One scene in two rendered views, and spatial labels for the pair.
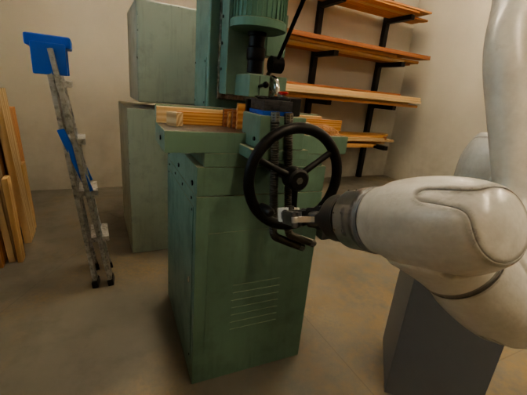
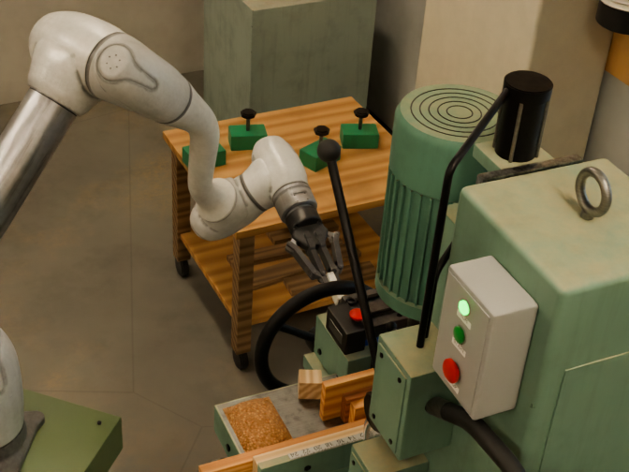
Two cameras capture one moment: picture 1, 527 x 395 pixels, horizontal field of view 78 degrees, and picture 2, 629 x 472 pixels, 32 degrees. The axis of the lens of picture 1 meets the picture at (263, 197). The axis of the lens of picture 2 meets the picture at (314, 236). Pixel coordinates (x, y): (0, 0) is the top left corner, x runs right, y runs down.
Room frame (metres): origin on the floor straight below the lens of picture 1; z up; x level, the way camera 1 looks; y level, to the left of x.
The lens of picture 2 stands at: (2.46, -0.15, 2.23)
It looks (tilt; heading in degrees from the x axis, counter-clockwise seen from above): 35 degrees down; 179
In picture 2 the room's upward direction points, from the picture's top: 4 degrees clockwise
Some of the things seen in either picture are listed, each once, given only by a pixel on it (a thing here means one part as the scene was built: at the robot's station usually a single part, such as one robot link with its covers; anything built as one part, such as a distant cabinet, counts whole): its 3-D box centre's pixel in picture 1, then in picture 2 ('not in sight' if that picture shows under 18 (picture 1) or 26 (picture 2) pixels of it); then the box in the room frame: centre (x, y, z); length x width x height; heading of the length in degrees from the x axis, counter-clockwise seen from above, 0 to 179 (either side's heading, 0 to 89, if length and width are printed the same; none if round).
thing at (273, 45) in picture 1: (272, 37); (413, 390); (1.39, 0.02, 1.23); 0.09 x 0.08 x 0.15; 25
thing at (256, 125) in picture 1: (272, 130); (364, 346); (0.96, -0.01, 0.91); 0.15 x 0.14 x 0.09; 115
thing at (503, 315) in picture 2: not in sight; (482, 337); (1.48, 0.08, 1.40); 0.10 x 0.06 x 0.16; 25
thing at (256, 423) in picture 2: (323, 128); (259, 421); (1.16, -0.19, 0.91); 0.12 x 0.09 x 0.03; 25
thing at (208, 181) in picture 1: (236, 160); not in sight; (1.25, 0.12, 0.76); 0.57 x 0.45 x 0.09; 25
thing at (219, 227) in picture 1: (230, 252); not in sight; (1.24, 0.12, 0.36); 0.58 x 0.45 x 0.71; 25
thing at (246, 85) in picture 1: (252, 88); not in sight; (1.15, 0.07, 1.03); 0.14 x 0.07 x 0.09; 25
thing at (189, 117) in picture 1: (267, 121); (378, 427); (1.16, 0.01, 0.92); 0.62 x 0.02 x 0.04; 115
